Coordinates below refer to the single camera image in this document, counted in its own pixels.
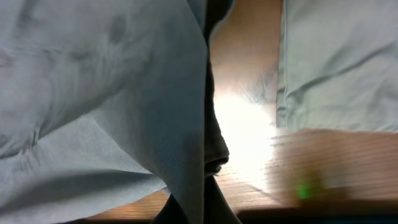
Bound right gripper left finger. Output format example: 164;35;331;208
152;194;187;224

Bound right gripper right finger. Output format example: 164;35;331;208
203;176;241;224

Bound grey shorts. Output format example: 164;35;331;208
0;0;236;224

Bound khaki shorts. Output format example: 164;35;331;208
276;0;397;133

